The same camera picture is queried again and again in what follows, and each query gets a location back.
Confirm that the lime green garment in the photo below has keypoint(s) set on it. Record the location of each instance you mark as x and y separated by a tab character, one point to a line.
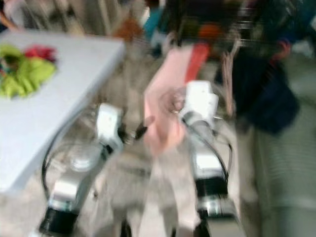
29	79

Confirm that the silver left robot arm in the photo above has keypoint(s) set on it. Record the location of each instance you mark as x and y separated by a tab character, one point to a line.
79	173

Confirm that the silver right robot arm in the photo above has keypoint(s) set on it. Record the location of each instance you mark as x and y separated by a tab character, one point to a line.
207	163

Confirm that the person forearm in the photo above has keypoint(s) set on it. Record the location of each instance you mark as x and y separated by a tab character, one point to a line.
7	22

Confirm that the pale pink garment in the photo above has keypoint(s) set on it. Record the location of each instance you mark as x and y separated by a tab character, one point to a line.
160	113

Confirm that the coral red garment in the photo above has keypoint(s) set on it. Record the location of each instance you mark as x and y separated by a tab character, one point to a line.
198	57

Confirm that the person in teal shirt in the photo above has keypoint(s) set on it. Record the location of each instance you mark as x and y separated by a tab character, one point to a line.
153	24

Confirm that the light blue folding table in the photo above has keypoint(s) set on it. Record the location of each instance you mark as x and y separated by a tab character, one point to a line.
39	123

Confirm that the navy blue garment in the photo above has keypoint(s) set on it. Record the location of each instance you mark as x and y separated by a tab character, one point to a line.
261	98

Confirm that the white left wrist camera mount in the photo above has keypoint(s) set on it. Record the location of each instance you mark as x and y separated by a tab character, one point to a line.
108	123

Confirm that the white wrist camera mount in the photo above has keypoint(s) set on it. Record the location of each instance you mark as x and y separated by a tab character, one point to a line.
108	123
200	101

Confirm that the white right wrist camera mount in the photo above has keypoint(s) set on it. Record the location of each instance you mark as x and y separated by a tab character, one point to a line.
200	101

